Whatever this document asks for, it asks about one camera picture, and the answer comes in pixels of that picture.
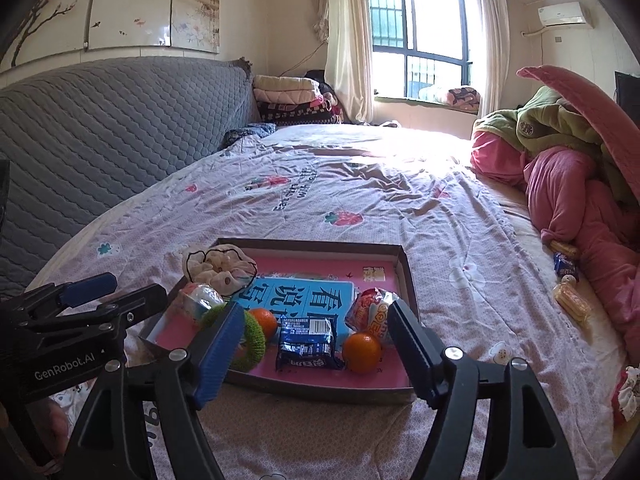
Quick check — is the grey quilted headboard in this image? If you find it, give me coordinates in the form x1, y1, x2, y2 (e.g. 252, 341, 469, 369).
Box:
1, 56, 257, 297

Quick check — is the folded blankets stack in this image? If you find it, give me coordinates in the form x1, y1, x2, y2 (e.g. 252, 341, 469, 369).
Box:
253, 75, 345, 127

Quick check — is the window with dark frame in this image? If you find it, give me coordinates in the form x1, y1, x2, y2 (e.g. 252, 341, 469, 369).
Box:
369, 0, 473, 103

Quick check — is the small blue wrapped candy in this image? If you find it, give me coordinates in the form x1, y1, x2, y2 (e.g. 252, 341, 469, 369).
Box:
553, 252, 579, 284

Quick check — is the white air conditioner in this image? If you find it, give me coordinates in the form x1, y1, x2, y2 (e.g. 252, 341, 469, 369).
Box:
538, 1, 593, 27

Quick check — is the cream curtain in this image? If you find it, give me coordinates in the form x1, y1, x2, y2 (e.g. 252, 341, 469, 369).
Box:
477, 0, 511, 117
314, 0, 373, 124

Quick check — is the red white scrunchie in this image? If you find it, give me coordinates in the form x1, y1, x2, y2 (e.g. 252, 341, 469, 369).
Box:
612, 366, 640, 428

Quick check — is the cream scrunchie with black trim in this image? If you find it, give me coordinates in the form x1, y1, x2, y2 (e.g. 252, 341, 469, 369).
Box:
182, 244, 258, 297

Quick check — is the left cream curtain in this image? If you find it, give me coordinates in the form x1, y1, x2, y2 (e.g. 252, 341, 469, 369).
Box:
314, 0, 373, 124

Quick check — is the red white snack bag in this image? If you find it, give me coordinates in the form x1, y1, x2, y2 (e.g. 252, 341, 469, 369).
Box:
345, 287, 399, 346

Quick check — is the orange tangerine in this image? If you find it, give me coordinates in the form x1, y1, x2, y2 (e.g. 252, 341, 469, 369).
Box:
248, 308, 279, 341
342, 333, 382, 374

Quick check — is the green fuzzy scrunchie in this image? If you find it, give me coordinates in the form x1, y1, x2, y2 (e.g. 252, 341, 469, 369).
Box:
195, 301, 266, 373

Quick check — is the black television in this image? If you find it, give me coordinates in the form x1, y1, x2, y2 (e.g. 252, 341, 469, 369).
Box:
615, 72, 640, 125

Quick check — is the pink floral bed sheet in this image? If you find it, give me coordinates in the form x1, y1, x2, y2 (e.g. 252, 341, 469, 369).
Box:
36, 127, 623, 479

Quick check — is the pink quilt pile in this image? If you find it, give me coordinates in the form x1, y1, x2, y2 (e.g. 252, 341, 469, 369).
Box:
471, 65, 639, 363

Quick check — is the dark cloth near headboard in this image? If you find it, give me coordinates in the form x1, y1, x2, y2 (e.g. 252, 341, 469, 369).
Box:
220, 122, 277, 150

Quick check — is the dark shallow box tray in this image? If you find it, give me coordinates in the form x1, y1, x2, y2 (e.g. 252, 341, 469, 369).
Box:
140, 240, 416, 404

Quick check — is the person's left hand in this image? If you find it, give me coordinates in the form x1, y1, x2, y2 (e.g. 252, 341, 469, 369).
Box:
41, 399, 70, 456

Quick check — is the blue snack packet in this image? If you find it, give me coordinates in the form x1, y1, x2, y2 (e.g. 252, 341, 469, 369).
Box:
276, 316, 345, 370

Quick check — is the blue white egg toy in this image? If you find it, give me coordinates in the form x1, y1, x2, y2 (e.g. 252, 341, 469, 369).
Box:
178, 283, 226, 323

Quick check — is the floral item on windowsill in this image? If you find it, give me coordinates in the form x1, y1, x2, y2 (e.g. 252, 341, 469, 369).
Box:
446, 86, 480, 113

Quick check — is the green blanket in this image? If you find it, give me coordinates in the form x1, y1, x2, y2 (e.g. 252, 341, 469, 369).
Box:
473, 86, 636, 205

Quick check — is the floral wall painting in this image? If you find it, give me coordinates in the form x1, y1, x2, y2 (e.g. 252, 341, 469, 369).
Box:
1, 0, 220, 72

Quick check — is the yellow wrapped snack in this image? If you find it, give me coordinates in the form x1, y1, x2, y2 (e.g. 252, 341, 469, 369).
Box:
553, 274, 592, 323
549, 240, 580, 261

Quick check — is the right cream curtain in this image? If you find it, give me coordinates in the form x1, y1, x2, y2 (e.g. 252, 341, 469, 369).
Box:
477, 0, 511, 117

